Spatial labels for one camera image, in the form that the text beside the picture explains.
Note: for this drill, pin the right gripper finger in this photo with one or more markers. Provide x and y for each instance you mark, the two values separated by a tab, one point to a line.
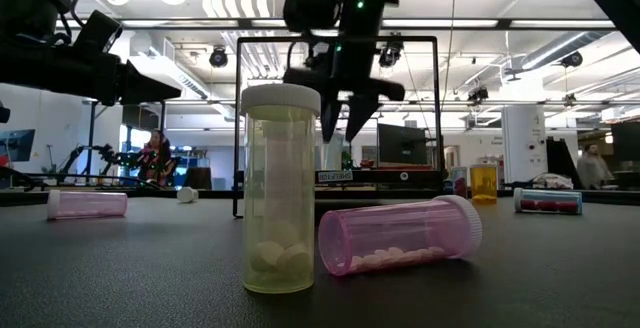
330	115
360	113

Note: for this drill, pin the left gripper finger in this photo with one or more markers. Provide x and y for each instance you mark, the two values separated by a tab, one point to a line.
142	93

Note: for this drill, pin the blue pill bottle white cap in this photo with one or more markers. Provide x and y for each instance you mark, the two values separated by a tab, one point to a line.
334	155

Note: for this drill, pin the wooden shelf black metal frame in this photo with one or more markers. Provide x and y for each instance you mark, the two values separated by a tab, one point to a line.
420	179

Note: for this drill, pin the yellow-green pill bottle white cap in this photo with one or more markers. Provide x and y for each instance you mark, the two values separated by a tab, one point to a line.
280	193

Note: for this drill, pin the pink pill bottle white cap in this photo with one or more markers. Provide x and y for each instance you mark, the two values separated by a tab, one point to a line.
400	233
90	205

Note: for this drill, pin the orange pill bottle white cap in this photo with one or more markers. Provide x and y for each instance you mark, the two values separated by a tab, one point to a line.
484	188

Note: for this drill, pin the blue pill bottle red pills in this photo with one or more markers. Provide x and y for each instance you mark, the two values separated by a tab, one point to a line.
547	203

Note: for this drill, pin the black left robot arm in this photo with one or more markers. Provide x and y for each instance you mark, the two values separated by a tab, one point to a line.
30	13

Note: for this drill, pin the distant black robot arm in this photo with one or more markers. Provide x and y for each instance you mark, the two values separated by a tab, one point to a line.
107	152

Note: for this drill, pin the small distant green plant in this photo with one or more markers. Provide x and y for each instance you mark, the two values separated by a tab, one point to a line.
346	160

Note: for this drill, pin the black ceiling spotlight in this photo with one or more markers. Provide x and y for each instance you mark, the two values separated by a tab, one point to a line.
571	59
395	55
477	94
218	57

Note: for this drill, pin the black monitor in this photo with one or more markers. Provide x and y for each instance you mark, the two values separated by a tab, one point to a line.
402	145
627	140

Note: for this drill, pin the person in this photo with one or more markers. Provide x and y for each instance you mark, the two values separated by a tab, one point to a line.
157	160
594	168

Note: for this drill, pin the black round knob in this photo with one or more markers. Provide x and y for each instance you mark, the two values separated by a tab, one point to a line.
3	116

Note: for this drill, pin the blue screen monitor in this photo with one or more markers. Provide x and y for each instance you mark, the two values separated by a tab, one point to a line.
17	145

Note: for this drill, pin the white column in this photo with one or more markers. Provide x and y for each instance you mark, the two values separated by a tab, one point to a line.
522	138

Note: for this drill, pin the black table mat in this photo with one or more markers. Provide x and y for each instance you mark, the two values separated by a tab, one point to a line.
150	278

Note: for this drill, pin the white crumpled cloth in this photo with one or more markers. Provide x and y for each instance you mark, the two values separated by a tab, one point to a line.
552	182

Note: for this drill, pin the black angled stand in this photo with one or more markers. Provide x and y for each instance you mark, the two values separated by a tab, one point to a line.
560	160

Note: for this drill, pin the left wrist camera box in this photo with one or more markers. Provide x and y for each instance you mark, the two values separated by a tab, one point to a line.
97	33

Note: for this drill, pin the black metal workstation frame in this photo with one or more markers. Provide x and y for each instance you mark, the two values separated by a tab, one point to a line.
91	138

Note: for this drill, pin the black ceiling light rail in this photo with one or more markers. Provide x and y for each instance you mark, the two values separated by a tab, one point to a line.
245	23

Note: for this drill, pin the black aluminium table frame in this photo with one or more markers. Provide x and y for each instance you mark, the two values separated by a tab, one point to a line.
20	198

